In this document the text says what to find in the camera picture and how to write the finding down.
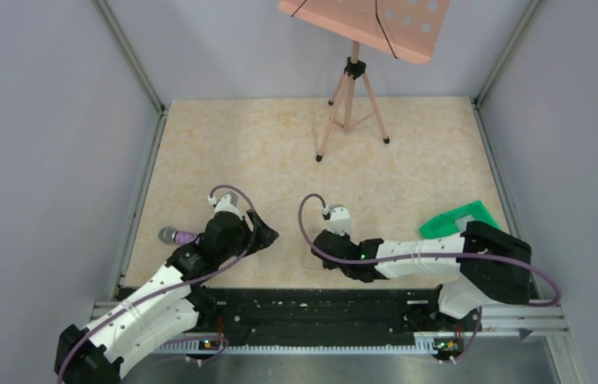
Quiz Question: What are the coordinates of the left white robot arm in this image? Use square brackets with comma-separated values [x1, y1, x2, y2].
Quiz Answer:
[54, 210, 279, 383]

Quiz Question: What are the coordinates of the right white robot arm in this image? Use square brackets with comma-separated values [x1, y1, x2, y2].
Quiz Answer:
[311, 221, 532, 330]

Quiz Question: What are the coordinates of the card in green bin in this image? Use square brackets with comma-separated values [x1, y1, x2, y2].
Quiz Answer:
[455, 215, 476, 232]

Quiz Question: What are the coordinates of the purple glitter microphone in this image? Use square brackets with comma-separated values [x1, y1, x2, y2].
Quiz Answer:
[158, 226, 198, 246]

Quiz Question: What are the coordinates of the green plastic bin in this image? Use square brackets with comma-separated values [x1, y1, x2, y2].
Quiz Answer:
[419, 200, 500, 239]

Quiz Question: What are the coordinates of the pink music stand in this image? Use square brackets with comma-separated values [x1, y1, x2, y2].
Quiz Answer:
[277, 0, 452, 162]

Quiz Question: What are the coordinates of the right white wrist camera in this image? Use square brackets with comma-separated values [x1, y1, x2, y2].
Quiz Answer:
[322, 204, 351, 236]

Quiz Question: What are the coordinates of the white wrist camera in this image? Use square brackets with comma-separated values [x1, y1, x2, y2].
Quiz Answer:
[207, 192, 243, 219]
[322, 204, 351, 236]

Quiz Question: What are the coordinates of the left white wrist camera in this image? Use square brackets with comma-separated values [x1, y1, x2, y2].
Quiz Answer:
[207, 192, 243, 219]

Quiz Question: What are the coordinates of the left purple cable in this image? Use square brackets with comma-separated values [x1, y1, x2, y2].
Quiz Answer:
[56, 184, 260, 384]

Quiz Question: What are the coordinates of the purple cable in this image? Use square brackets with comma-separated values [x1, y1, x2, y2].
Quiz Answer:
[56, 184, 260, 384]
[298, 193, 563, 366]

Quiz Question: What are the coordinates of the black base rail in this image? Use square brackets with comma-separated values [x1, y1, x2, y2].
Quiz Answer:
[118, 287, 496, 351]

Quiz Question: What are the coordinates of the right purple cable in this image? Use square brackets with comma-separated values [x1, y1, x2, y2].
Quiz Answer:
[298, 193, 563, 366]

